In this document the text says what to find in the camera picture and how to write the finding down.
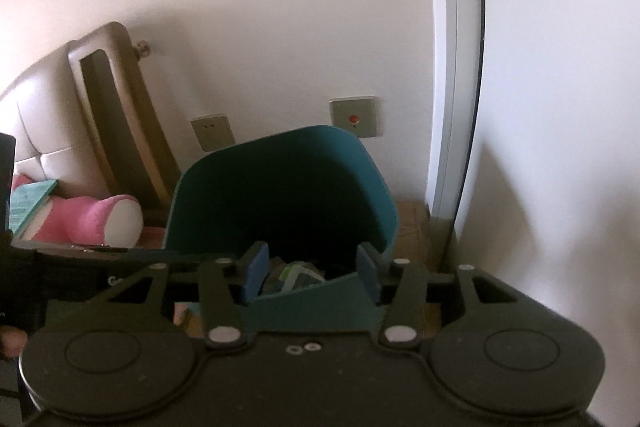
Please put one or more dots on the teal plastic trash bin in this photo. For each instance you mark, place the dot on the teal plastic trash bin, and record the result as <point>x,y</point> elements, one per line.
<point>313,195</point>

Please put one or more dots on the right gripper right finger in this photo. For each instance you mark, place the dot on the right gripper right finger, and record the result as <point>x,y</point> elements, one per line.
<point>399,286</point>

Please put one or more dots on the dark wooden nightstand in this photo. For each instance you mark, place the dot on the dark wooden nightstand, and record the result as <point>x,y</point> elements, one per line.
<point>413,243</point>

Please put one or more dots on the person's left hand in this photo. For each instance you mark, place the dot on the person's left hand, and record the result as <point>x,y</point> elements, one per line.
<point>12,342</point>

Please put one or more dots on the white printed paper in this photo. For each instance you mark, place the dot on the white printed paper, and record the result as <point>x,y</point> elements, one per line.
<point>284,277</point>

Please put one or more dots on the teal patterned book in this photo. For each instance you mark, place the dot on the teal patterned book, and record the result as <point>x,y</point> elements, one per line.
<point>26,201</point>

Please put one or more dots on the pink plush toy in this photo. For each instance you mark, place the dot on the pink plush toy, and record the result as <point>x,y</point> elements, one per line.
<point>115,221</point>

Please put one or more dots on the beige padded headboard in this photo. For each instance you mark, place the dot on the beige padded headboard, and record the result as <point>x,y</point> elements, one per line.
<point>41,109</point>

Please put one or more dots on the beige wall socket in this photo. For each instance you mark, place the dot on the beige wall socket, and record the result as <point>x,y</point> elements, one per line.
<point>213,132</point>

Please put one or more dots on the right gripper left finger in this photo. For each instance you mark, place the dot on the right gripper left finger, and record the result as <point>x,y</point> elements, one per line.
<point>226,285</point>

